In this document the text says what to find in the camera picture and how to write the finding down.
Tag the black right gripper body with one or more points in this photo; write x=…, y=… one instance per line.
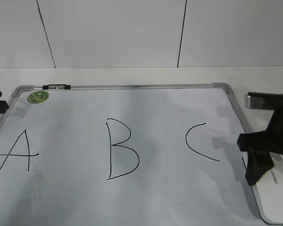
x=269, y=140

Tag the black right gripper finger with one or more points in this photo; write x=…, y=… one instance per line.
x=259, y=162

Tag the white whiteboard eraser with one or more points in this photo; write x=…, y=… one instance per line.
x=268, y=192

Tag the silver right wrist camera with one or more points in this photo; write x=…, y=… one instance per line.
x=263, y=101

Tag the white whiteboard with aluminium frame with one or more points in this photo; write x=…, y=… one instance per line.
x=124, y=157

